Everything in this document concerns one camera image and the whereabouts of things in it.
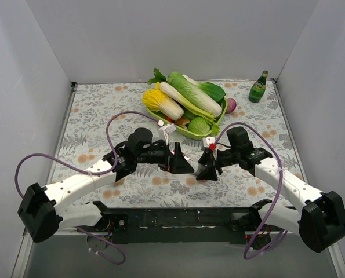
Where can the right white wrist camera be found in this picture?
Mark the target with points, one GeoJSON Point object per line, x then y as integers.
{"type": "Point", "coordinates": [209, 143]}

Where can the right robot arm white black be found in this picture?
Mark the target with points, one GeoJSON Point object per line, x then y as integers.
{"type": "Point", "coordinates": [317, 217]}

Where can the green glass bottle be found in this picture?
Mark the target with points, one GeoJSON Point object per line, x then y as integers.
{"type": "Point", "coordinates": [258, 89]}

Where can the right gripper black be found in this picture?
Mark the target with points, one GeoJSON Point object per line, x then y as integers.
{"type": "Point", "coordinates": [210, 158]}

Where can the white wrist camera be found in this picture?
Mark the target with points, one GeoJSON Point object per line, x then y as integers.
{"type": "Point", "coordinates": [165, 130]}
{"type": "Point", "coordinates": [209, 143]}

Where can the yellow napa cabbage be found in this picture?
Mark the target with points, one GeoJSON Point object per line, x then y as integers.
{"type": "Point", "coordinates": [157, 101]}

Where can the purple red onion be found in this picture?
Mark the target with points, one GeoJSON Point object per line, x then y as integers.
{"type": "Point", "coordinates": [231, 105]}

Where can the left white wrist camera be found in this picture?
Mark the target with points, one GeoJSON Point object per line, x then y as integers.
{"type": "Point", "coordinates": [165, 130]}

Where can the white pill bottle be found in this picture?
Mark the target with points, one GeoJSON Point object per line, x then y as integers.
{"type": "Point", "coordinates": [198, 168]}

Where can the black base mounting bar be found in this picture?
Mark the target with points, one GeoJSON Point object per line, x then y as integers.
{"type": "Point", "coordinates": [175, 225]}

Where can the floral tablecloth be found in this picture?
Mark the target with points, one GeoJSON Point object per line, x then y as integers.
{"type": "Point", "coordinates": [103, 115]}

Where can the small round green cabbage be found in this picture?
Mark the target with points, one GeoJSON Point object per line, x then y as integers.
{"type": "Point", "coordinates": [199, 126]}

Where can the green bok choy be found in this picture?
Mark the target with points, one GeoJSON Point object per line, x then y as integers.
{"type": "Point", "coordinates": [214, 91]}

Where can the green napa cabbage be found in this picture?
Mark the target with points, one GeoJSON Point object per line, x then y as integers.
{"type": "Point", "coordinates": [194, 94]}

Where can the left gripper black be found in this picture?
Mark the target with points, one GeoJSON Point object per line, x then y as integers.
{"type": "Point", "coordinates": [169, 158]}

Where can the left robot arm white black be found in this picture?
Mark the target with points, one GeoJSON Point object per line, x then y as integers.
{"type": "Point", "coordinates": [45, 209]}

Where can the white celery stalk bunch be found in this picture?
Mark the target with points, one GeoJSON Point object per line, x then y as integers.
{"type": "Point", "coordinates": [190, 110]}

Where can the brown mushroom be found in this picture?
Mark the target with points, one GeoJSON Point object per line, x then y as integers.
{"type": "Point", "coordinates": [182, 122]}

